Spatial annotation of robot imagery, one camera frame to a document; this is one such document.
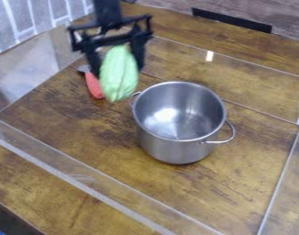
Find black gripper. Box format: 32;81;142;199
67;0;153;77

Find green bitter gourd toy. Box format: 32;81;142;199
99;45;139;103

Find silver metal pot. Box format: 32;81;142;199
129;81;231;164

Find black strip on table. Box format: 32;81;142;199
191;7;273;34

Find red handled spatula tool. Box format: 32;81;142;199
78;64;104;99

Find clear acrylic enclosure wall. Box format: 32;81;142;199
0;28;299;235

